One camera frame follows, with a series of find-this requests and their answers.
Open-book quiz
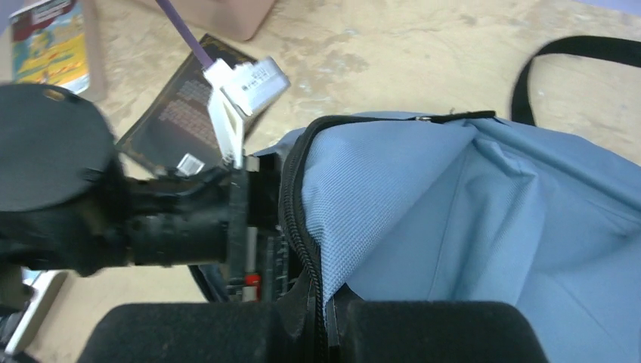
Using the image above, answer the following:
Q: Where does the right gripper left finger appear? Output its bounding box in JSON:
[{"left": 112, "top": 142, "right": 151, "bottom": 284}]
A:
[{"left": 78, "top": 302, "right": 299, "bottom": 363}]

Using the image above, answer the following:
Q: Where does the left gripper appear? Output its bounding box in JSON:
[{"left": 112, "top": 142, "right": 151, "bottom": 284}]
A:
[{"left": 122, "top": 154, "right": 293, "bottom": 302}]

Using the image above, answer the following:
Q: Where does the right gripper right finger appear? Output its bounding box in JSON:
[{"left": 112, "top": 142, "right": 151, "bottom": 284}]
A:
[{"left": 327, "top": 299, "right": 547, "bottom": 363}]

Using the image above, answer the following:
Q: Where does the black book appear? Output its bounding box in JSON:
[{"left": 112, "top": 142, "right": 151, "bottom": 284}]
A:
[{"left": 115, "top": 33, "right": 262, "bottom": 177}]

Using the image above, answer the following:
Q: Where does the blue backpack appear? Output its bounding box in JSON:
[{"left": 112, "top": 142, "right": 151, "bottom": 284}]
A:
[{"left": 264, "top": 67, "right": 640, "bottom": 362}]

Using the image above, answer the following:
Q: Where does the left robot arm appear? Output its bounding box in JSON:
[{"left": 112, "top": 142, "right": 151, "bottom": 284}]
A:
[{"left": 1, "top": 83, "right": 298, "bottom": 301}]

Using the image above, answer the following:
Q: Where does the pink plastic storage box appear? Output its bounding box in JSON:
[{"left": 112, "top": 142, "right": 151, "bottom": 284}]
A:
[{"left": 140, "top": 0, "right": 276, "bottom": 42}]

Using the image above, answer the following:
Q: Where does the light blue stapler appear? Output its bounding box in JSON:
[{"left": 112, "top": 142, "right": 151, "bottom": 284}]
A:
[{"left": 1, "top": 269, "right": 67, "bottom": 362}]

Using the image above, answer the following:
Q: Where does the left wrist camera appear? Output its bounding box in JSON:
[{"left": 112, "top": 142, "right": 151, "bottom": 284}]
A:
[{"left": 203, "top": 57, "right": 290, "bottom": 169}]

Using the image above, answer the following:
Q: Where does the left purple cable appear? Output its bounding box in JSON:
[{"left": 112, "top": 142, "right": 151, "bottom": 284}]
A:
[{"left": 155, "top": 0, "right": 215, "bottom": 70}]

